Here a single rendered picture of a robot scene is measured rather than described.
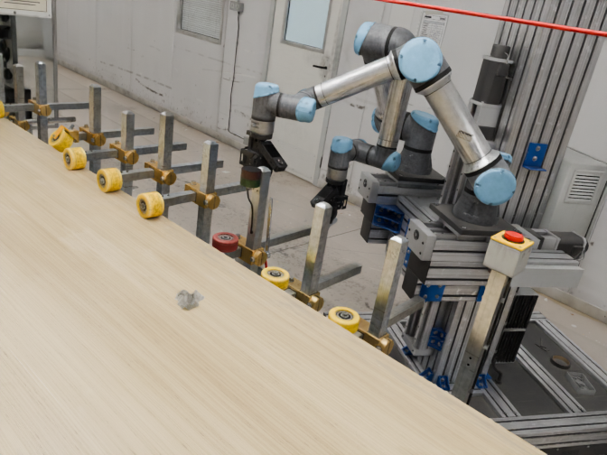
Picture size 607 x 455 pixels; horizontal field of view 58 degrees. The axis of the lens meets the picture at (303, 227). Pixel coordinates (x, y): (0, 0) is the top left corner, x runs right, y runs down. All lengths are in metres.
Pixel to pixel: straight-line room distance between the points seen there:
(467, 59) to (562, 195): 2.18
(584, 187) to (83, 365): 1.76
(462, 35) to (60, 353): 3.58
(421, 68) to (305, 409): 0.95
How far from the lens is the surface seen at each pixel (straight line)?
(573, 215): 2.24
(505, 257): 1.21
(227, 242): 1.66
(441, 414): 1.18
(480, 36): 4.16
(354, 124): 4.78
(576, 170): 2.16
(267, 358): 1.20
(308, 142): 5.18
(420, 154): 2.23
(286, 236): 1.88
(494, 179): 1.64
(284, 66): 5.39
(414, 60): 1.58
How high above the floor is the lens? 1.62
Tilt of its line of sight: 23 degrees down
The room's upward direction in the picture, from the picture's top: 10 degrees clockwise
